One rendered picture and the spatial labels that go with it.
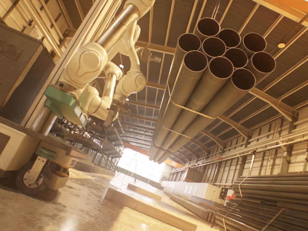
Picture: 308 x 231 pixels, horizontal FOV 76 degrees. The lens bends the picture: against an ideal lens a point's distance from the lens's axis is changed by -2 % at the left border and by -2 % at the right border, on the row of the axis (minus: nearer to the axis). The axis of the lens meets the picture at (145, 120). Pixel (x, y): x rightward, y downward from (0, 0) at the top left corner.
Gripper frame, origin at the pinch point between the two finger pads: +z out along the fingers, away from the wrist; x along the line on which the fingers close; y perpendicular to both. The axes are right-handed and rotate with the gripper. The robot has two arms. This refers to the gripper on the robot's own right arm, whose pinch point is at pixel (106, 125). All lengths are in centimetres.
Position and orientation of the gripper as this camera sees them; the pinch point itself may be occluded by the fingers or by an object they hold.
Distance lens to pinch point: 134.4
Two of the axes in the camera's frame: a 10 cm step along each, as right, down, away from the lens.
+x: 1.6, -2.2, -9.6
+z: -3.7, 8.9, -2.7
